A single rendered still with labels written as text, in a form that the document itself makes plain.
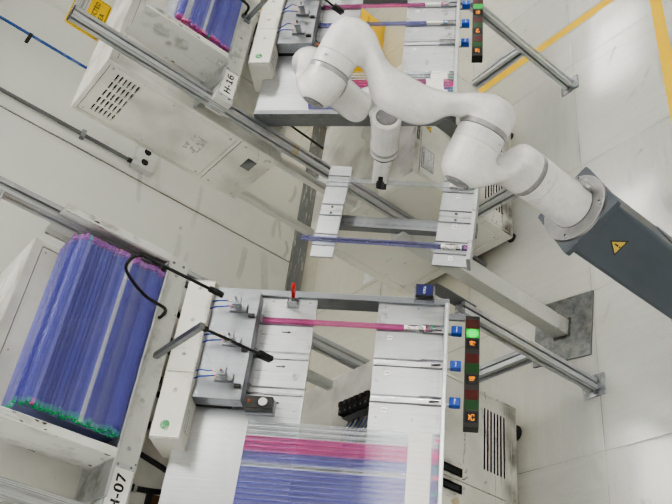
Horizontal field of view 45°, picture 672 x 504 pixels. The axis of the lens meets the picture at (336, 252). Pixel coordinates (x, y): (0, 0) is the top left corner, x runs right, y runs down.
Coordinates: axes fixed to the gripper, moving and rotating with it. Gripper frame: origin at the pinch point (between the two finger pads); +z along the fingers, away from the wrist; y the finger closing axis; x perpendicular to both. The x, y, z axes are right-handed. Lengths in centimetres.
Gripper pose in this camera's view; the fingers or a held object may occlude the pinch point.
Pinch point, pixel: (381, 181)
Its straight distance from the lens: 254.5
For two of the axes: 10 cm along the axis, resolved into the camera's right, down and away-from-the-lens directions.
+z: 0.1, 5.0, 8.6
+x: 9.8, 1.6, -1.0
